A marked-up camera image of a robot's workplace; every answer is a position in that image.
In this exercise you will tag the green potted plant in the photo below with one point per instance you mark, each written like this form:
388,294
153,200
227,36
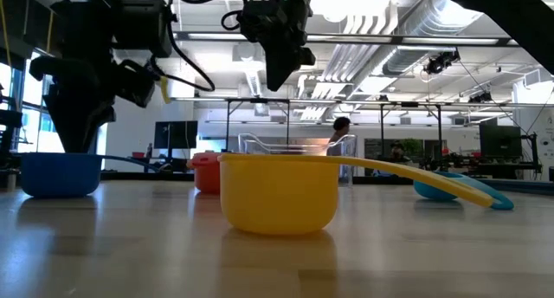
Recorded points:
412,146

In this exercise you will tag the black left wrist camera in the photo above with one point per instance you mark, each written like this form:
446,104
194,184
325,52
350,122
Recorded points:
136,83

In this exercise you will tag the clear plastic basket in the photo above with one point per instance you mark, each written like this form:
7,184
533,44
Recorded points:
348,159

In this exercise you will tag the teal measuring cup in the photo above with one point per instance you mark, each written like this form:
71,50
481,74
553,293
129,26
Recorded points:
433,193

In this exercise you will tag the black ceiling camera rig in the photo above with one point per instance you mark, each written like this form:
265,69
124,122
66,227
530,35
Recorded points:
441,63

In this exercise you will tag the yellow measuring cup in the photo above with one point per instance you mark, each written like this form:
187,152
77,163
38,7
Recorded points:
279,198

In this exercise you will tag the pink-red measuring cup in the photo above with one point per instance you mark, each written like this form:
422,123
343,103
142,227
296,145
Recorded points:
205,174

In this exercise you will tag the person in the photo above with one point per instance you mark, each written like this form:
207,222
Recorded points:
396,152
341,125

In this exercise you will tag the dark blue measuring cup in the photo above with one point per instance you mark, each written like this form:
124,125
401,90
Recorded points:
60,176

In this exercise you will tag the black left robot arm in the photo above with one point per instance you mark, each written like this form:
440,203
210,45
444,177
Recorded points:
143,27

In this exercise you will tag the black computer monitor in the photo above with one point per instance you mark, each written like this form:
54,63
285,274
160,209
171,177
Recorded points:
175,135
500,142

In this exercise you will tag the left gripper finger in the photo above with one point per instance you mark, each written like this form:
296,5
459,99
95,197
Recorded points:
80,125

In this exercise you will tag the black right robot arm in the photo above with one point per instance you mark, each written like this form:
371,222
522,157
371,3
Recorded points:
510,16

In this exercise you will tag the small yellow tag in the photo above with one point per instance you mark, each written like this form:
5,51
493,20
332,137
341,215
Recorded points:
165,92

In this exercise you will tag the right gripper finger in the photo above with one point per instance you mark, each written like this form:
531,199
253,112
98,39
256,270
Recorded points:
279,68

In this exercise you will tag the black metal gantry frame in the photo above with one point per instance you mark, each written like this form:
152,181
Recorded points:
257,100
411,104

